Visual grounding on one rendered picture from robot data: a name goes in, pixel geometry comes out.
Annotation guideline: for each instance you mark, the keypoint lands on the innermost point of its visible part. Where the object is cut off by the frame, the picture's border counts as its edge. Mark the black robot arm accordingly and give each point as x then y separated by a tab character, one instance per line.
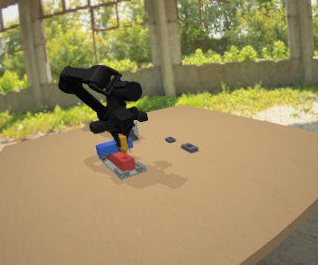
97	78

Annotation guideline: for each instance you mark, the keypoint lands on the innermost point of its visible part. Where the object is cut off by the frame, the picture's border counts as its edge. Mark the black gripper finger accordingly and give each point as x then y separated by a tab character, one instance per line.
125	131
115	134

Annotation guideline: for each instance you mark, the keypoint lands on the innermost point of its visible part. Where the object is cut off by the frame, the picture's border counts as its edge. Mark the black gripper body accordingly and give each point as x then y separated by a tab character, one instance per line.
99	126

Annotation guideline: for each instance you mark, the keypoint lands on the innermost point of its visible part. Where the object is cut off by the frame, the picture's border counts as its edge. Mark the yellow rectangular block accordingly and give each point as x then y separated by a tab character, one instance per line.
123	144

